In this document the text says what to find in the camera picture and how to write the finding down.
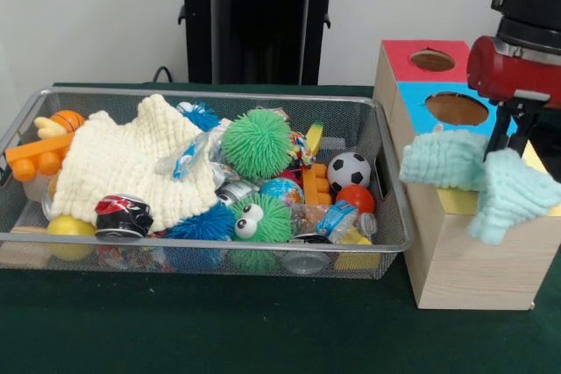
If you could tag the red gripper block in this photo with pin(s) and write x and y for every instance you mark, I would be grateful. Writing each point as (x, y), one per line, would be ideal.
(495, 72)

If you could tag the mint green waffle cloth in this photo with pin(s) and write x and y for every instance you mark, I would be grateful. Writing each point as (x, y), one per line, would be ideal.
(442, 159)

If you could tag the multicolour polka dot cloth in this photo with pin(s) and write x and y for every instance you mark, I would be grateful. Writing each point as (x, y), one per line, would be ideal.
(302, 150)

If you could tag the wooden box with three holes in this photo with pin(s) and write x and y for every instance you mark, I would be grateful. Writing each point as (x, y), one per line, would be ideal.
(460, 269)

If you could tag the shallow clear mesh bin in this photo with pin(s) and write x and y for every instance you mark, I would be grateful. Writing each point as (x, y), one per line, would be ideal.
(19, 214)

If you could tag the small soccer ball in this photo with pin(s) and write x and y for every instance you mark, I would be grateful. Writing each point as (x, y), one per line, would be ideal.
(350, 170)

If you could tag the orange ball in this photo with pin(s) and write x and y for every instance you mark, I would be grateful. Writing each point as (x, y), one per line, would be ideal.
(357, 199)

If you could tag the orange studded toy brick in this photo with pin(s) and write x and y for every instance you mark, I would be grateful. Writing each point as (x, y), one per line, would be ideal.
(315, 185)

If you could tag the green spiky ball with eyes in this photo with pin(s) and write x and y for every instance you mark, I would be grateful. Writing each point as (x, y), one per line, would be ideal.
(271, 216)

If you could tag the green spiky rubber ball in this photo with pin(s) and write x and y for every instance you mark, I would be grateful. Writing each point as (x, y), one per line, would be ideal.
(256, 142)

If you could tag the blue spiky rubber ball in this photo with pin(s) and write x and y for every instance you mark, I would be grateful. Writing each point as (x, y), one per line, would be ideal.
(206, 223)

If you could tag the dark green table cloth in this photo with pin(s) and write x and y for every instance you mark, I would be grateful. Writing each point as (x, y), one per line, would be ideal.
(219, 326)

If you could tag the cream waffle cloth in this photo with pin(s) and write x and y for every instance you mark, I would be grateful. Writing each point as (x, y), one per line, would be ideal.
(122, 159)

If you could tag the crushed black red can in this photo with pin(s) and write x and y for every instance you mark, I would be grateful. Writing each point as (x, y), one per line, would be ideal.
(122, 216)

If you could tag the orange plastic toy block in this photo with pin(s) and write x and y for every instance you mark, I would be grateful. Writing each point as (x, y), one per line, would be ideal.
(35, 164)

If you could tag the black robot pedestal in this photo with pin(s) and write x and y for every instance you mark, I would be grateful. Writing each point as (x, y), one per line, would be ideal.
(258, 19)

